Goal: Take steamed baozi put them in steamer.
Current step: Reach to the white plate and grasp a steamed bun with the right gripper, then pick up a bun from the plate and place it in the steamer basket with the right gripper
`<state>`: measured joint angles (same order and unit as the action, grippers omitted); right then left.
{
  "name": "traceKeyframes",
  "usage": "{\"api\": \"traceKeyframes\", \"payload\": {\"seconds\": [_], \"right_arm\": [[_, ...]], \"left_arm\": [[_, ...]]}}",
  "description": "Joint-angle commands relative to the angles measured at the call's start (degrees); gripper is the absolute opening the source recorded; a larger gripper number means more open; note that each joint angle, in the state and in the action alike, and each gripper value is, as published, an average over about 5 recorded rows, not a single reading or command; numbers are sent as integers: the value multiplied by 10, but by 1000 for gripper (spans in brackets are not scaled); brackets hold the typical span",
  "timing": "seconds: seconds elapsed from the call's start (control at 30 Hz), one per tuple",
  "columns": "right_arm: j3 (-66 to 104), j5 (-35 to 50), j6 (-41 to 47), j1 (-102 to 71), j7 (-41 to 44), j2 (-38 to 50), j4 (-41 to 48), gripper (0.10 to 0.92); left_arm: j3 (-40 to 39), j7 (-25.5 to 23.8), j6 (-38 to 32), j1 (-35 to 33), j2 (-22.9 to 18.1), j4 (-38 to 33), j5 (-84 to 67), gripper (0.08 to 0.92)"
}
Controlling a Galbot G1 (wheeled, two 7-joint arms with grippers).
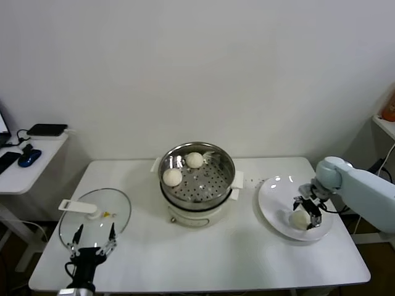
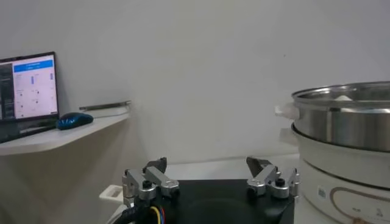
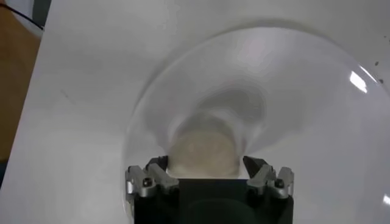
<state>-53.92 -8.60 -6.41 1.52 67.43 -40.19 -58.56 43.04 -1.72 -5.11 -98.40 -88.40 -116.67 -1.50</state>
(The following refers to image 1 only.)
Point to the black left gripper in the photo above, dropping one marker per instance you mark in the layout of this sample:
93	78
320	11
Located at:
84	259

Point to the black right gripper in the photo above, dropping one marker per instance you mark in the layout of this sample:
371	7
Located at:
313	203

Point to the white steamed baozi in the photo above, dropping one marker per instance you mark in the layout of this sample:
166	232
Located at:
298	219
194	160
172	177

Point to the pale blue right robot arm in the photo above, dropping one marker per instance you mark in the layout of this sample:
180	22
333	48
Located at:
364	185

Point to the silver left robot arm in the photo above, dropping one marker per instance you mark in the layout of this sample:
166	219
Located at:
75	291

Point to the perforated steel steamer basket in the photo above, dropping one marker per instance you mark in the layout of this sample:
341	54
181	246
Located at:
206	185

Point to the white round plate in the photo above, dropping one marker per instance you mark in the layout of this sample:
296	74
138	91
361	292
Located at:
274	197

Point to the white side desk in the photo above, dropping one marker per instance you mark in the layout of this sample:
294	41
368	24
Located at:
37	175

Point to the white electric cooker base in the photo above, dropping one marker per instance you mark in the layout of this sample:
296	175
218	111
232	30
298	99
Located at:
191	219

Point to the blue computer mouse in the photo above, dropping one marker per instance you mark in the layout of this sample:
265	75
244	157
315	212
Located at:
29	157

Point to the small black dongle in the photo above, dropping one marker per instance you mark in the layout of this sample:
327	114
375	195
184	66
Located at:
27	148

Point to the white shelf board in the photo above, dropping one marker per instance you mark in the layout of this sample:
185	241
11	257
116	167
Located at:
384	124

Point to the black smartphone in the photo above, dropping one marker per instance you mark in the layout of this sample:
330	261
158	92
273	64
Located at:
7	160

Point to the black flat box device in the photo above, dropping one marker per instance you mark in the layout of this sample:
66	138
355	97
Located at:
46	129

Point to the orange plastic bag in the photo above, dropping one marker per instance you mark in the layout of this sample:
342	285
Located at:
389	108

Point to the black laptop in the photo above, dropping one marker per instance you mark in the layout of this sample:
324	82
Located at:
2	123

